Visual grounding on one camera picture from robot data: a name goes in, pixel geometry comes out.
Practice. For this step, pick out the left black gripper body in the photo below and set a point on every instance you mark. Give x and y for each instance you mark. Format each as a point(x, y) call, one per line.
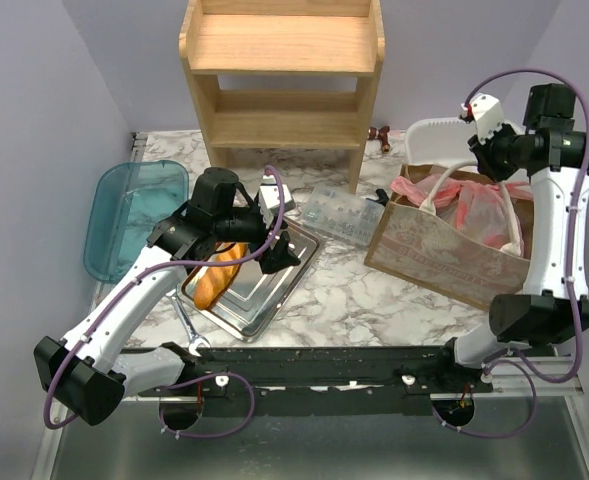
point(269, 256)

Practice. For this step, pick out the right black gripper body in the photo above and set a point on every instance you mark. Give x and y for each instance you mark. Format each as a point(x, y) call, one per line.
point(500, 154)

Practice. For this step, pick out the pink plastic grocery bag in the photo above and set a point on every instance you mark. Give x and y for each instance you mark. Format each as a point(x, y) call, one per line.
point(479, 211)

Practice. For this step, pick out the brown burlap tote bag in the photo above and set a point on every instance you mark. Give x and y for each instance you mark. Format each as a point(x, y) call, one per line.
point(412, 243)

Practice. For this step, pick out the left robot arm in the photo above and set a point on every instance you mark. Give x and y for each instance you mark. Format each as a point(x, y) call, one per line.
point(85, 373)

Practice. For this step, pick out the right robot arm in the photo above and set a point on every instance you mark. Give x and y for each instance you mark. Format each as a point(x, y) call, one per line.
point(553, 304)

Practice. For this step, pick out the metal baking tray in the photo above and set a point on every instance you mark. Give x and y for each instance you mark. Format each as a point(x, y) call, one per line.
point(249, 305)

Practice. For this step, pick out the toy baguette bread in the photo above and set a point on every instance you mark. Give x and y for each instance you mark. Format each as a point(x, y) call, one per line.
point(217, 279)

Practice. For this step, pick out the white plastic bin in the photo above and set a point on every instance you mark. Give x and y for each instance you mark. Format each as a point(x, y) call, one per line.
point(438, 141)

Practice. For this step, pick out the clear plastic screw box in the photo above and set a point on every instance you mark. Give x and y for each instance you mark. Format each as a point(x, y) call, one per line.
point(342, 215)

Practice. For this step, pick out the steel combination wrench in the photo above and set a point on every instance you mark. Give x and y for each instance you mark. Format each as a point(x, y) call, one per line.
point(196, 341)

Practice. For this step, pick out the black pipe tee fitting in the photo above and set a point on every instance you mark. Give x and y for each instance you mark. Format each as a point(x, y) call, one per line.
point(382, 197)

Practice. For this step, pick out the copper pipe fitting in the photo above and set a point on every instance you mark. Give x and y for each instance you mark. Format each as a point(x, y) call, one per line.
point(381, 135)

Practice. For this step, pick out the teal plastic bin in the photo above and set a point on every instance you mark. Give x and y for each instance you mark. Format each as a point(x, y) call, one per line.
point(129, 200)

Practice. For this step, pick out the wooden step shelf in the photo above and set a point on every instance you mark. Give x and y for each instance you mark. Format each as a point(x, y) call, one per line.
point(281, 39)

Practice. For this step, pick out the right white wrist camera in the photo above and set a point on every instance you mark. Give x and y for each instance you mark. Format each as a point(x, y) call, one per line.
point(486, 113)

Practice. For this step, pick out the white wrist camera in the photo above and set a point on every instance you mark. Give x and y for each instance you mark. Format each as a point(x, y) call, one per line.
point(486, 113)
point(269, 202)

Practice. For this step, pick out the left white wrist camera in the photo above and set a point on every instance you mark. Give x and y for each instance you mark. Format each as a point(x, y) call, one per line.
point(269, 202)

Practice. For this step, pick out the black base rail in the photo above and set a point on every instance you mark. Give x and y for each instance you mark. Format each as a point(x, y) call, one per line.
point(318, 381)

